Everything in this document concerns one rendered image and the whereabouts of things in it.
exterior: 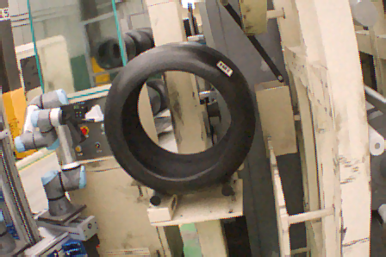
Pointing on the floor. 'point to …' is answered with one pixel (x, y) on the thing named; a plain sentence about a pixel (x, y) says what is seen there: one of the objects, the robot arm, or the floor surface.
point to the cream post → (185, 112)
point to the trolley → (143, 35)
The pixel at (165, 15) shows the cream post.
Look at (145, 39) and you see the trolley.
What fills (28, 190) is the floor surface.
